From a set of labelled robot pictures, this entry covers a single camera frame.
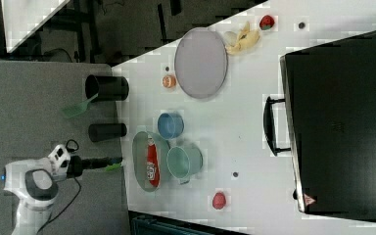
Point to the green lime toy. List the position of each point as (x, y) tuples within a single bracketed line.
[(113, 167)]

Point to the green oval strainer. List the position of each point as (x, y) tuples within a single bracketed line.
[(139, 153)]

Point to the red strawberry toy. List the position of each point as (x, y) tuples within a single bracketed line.
[(266, 23)]

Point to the green plastic spatula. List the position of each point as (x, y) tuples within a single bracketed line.
[(77, 109)]

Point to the short black cylinder cup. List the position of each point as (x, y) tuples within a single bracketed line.
[(105, 131)]

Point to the round grey plate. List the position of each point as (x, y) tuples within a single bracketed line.
[(200, 63)]

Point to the silver toaster oven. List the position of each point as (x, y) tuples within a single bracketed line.
[(330, 101)]

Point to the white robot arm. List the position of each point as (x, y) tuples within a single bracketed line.
[(35, 183)]

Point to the black cylinder holder with spatula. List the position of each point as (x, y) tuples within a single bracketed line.
[(106, 88)]

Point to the blue bowl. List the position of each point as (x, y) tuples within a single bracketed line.
[(170, 125)]

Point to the peeled banana toy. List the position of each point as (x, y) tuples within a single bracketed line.
[(236, 43)]

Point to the orange slice toy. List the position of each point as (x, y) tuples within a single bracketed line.
[(169, 81)]

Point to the teal green pot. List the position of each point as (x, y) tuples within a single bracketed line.
[(184, 162)]

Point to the red ketchup bottle toy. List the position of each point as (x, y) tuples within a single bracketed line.
[(152, 168)]

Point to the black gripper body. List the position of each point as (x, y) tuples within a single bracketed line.
[(77, 165)]

